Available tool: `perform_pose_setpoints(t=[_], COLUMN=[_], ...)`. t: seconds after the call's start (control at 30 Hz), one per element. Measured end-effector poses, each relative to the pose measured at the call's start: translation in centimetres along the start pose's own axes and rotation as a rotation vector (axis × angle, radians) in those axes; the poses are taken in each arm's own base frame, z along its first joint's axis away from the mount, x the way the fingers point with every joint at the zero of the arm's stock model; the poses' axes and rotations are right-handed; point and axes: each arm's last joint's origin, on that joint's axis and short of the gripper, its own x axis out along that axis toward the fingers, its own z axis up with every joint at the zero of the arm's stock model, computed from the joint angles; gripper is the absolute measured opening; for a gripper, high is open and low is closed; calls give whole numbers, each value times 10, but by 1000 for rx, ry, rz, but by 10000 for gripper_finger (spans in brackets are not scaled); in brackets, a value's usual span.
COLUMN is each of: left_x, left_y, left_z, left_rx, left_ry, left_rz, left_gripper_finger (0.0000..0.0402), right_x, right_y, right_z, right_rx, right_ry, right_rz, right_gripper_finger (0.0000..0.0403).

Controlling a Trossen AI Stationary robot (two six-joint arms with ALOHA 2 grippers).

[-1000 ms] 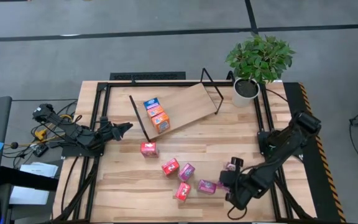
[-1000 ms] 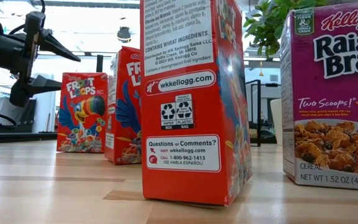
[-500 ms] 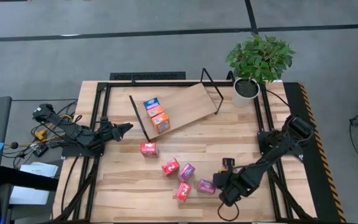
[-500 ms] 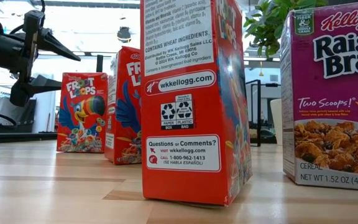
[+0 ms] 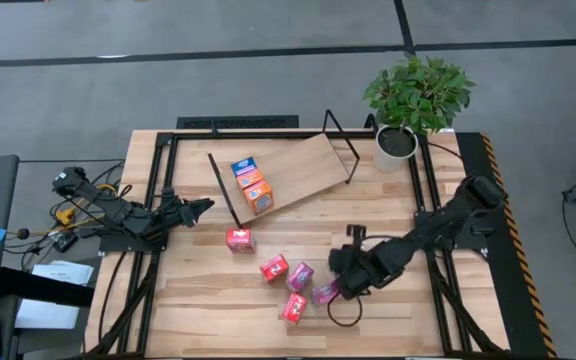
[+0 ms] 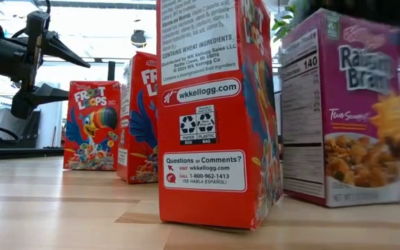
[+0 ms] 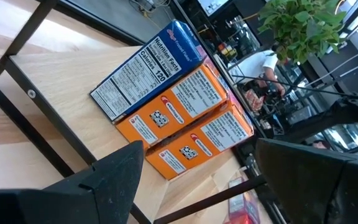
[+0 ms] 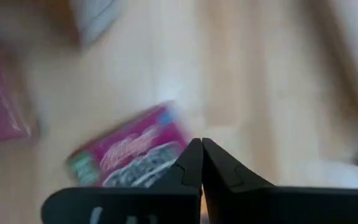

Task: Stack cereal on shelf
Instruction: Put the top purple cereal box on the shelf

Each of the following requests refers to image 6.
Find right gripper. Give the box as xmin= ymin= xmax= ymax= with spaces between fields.
xmin=303 ymin=0 xmax=400 ymax=67

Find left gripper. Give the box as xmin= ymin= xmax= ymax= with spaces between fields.
xmin=0 ymin=10 xmax=92 ymax=121

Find red Froot Loops cereal box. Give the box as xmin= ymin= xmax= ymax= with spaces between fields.
xmin=62 ymin=80 xmax=122 ymax=172
xmin=116 ymin=51 xmax=159 ymax=185
xmin=156 ymin=0 xmax=284 ymax=231

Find purple Raisin Bran cereal box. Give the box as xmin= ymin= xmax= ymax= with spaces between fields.
xmin=278 ymin=7 xmax=400 ymax=208

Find black round lamp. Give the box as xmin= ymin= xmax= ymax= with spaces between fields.
xmin=130 ymin=29 xmax=148 ymax=49

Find green leafy plant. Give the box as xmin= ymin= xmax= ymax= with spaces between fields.
xmin=271 ymin=2 xmax=308 ymax=43

